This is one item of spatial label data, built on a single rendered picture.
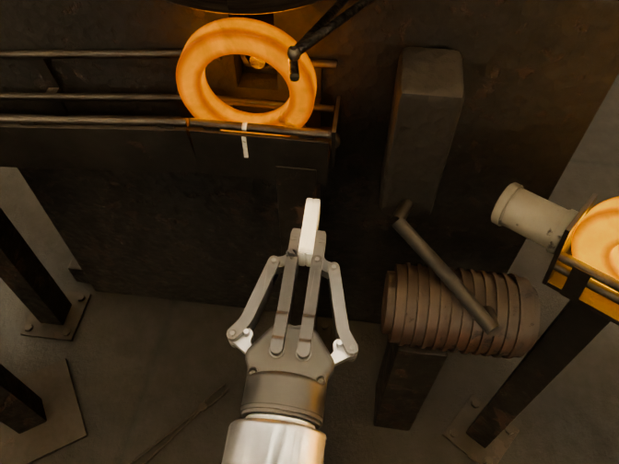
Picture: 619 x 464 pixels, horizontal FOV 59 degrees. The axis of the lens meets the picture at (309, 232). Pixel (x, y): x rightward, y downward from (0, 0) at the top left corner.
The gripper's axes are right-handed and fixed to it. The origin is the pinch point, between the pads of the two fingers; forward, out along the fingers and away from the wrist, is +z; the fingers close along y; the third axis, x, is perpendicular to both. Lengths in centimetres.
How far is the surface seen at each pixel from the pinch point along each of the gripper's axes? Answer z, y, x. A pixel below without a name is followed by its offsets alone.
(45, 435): -15, -56, -73
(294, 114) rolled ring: 20.3, -4.7, -3.7
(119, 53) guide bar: 26.4, -30.3, -1.4
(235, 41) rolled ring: 21.1, -11.6, 6.8
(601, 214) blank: 6.3, 31.7, -0.2
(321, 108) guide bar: 24.1, -1.4, -6.0
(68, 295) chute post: 19, -65, -76
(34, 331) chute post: 8, -69, -75
